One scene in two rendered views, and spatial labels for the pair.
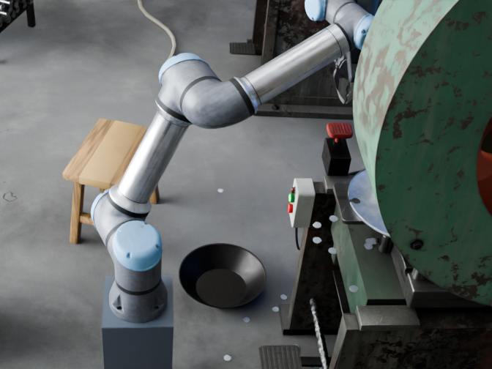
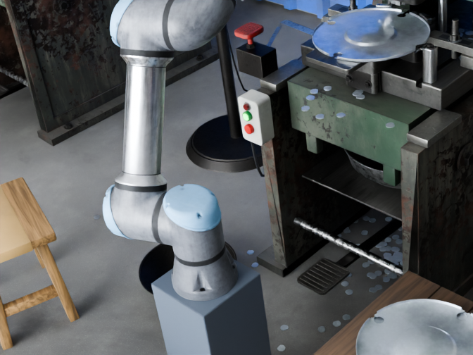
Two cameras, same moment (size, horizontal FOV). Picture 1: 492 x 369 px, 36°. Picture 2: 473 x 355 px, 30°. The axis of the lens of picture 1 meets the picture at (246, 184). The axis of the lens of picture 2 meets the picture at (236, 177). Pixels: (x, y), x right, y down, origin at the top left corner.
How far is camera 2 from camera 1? 98 cm
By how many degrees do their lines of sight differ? 25
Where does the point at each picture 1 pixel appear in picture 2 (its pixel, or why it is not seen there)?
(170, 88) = (141, 29)
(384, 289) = (410, 112)
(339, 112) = not seen: hidden behind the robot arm
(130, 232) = (179, 198)
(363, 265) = (374, 108)
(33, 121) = not seen: outside the picture
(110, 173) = (20, 234)
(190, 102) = (179, 23)
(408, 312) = (445, 113)
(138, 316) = (226, 283)
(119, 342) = (221, 325)
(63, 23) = not seen: outside the picture
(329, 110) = (118, 101)
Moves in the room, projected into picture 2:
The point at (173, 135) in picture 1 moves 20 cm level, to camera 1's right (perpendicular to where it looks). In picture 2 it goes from (160, 79) to (235, 47)
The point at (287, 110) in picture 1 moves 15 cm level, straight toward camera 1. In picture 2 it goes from (81, 122) to (97, 136)
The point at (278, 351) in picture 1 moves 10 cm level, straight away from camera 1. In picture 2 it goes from (314, 270) to (295, 252)
